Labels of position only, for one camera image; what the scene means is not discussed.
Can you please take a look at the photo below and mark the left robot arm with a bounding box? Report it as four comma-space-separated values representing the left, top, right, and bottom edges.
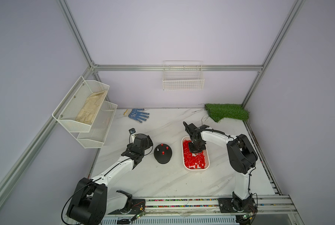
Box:
66, 133, 153, 225

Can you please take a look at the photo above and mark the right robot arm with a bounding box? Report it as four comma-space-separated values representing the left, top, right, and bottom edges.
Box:
183, 122, 258, 212

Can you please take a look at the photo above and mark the red sleeves pile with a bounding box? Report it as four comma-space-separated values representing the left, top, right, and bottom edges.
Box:
183, 140, 207, 170

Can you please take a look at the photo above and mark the white tray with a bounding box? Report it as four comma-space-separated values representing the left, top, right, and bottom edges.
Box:
182, 136, 210, 171

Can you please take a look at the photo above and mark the blue dotted work glove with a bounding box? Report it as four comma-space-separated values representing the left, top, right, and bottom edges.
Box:
123, 108, 150, 123

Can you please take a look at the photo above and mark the green artificial grass mat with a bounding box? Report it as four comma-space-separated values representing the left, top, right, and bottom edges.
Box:
205, 104, 250, 122

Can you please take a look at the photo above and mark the lower white mesh shelf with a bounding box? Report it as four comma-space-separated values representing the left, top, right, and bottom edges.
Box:
77, 101, 117, 149

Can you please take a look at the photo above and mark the white mesh shelf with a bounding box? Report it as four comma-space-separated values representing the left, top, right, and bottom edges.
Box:
52, 76, 110, 133
77, 101, 117, 149

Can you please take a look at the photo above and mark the beige cloth in shelf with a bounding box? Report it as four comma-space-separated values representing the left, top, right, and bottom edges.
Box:
75, 90, 107, 125

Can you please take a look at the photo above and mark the upper white mesh shelf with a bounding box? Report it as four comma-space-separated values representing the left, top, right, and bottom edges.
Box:
52, 76, 110, 133

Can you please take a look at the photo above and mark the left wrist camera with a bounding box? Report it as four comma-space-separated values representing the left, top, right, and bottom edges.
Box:
129, 128, 136, 135

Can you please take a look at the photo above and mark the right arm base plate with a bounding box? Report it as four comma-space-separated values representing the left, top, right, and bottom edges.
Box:
218, 197, 257, 213

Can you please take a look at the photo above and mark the white wire wall basket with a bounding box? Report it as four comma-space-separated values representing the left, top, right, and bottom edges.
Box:
162, 61, 205, 91

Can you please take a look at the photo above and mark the aluminium mounting rail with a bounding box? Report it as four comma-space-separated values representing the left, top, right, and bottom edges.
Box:
63, 194, 298, 218

